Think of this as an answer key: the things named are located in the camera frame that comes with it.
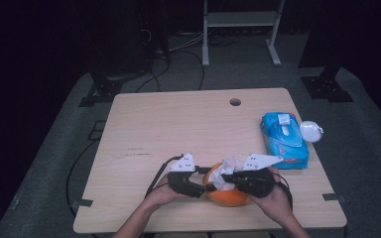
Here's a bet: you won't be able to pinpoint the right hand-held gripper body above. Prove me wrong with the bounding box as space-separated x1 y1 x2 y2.
234 152 285 199

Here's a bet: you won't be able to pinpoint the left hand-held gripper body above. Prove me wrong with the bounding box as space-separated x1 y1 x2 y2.
167 152 208 199

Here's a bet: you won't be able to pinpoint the white wet wipe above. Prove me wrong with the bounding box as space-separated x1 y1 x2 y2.
207 156 246 191

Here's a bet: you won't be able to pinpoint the orange plush toy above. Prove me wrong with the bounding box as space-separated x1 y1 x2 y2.
201 162 252 208

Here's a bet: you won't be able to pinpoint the blue wet wipes pack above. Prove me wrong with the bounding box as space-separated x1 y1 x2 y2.
260 111 311 171

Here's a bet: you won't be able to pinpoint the person's left hand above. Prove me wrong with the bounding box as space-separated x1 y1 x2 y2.
146 174 189 210

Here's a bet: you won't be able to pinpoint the person's right hand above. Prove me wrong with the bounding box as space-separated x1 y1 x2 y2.
249 167 294 218

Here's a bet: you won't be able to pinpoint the white oval case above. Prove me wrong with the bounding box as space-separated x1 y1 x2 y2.
299 120 324 144

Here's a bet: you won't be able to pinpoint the black tape strip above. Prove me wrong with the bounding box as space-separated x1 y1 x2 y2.
69 198 94 209
321 192 347 203

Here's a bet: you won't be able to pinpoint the black floor tape marks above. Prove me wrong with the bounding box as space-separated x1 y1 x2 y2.
87 120 107 142

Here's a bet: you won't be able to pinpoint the black stand base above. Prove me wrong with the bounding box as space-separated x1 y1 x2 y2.
301 65 355 103
77 70 127 108

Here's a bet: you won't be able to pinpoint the white metal stand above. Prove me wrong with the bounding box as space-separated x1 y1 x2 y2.
201 0 286 68

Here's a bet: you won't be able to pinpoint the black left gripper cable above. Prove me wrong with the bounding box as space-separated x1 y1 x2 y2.
144 154 184 198

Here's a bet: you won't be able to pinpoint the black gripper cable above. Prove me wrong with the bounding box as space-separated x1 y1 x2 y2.
144 154 184 198
274 173 294 211

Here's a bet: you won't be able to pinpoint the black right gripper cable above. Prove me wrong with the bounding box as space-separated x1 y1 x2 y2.
274 173 294 211

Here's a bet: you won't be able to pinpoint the black floor cable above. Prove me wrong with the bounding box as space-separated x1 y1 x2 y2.
135 56 172 93
66 140 97 212
175 49 206 91

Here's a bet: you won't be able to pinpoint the white floor cable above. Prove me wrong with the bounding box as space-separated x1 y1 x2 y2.
170 33 206 54

